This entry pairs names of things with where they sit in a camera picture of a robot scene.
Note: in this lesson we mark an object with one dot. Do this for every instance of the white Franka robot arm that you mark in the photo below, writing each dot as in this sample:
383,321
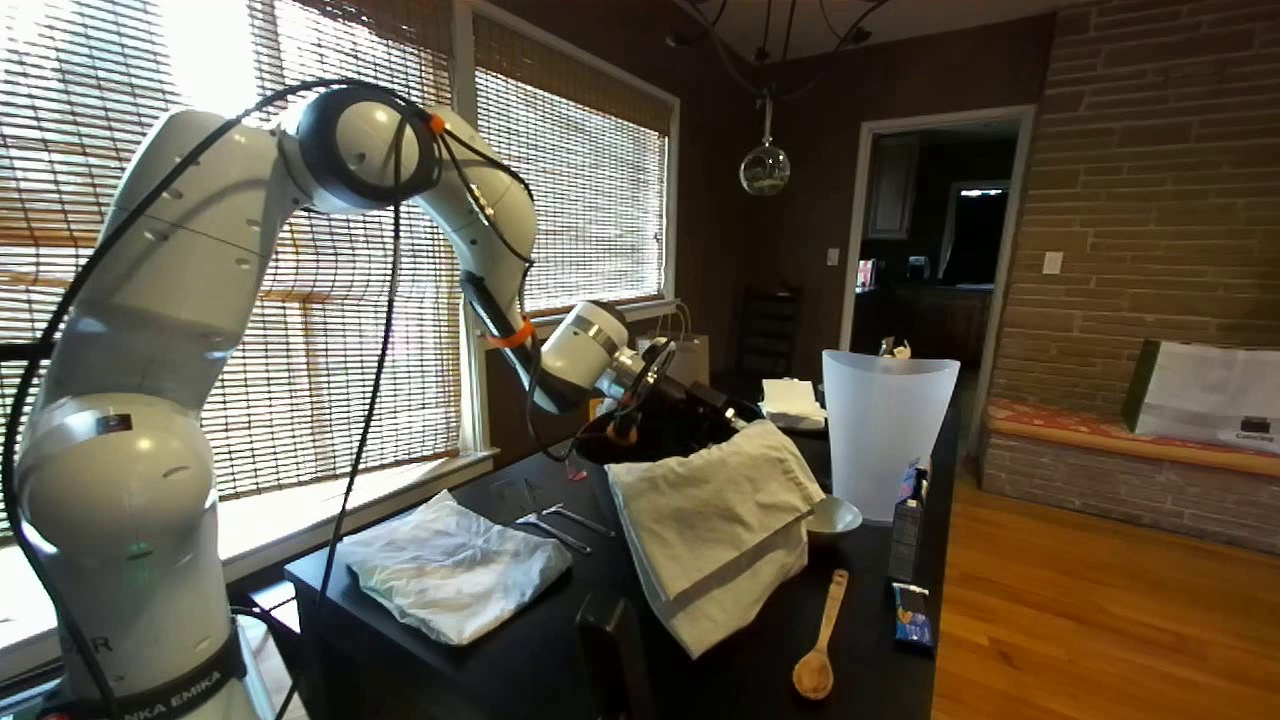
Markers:
123,505

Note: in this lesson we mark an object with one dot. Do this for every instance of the pale blue crinkled cloth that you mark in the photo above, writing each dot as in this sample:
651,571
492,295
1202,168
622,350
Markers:
444,575

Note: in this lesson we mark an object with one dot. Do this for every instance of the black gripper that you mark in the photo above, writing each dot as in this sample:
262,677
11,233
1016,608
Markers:
662,406

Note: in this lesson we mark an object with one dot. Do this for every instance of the black bin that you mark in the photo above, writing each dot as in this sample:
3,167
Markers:
626,642

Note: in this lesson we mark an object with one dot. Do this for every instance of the white paper bag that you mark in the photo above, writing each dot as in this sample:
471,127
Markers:
690,359

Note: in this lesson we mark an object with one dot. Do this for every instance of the dark small shelf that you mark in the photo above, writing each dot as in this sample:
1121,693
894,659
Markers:
770,332

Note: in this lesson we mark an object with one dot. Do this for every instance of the dark bottle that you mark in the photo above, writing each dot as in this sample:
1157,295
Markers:
910,532

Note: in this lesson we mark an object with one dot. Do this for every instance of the wooden spoon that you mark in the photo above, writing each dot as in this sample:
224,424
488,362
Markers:
815,669

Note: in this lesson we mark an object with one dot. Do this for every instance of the translucent white bin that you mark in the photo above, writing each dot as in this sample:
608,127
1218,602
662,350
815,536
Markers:
887,424

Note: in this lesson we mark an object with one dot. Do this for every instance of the black wooden table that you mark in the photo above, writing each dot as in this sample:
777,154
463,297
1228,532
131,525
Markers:
864,626

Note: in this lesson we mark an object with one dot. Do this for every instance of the small black item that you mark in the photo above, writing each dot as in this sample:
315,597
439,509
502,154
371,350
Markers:
1255,424

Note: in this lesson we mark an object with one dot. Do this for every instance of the silver metal tongs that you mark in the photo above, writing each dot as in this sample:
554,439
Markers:
565,525

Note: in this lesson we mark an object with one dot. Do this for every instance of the wide bamboo window blind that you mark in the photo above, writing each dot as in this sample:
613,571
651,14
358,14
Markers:
281,414

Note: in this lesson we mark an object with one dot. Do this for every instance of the white door frame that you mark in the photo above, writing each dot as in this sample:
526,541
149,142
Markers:
853,240

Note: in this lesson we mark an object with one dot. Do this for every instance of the small white round object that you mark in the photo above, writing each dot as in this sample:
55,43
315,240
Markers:
897,350

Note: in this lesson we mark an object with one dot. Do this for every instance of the hanging glass globe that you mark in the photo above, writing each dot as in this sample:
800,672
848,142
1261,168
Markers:
764,168

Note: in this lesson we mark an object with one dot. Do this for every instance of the small folded white cloth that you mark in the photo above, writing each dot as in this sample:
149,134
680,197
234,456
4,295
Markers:
793,403

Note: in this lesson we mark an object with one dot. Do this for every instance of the white light switch plate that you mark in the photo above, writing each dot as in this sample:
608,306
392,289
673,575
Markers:
1053,260

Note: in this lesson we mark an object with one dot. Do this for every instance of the narrow bamboo window blind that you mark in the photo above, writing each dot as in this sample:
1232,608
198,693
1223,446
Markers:
600,201

